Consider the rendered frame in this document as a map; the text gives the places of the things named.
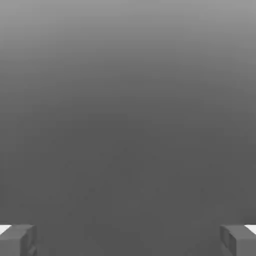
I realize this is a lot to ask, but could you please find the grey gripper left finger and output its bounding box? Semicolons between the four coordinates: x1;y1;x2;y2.
0;223;38;256

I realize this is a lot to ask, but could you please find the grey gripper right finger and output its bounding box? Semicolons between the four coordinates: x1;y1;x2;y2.
219;223;256;256

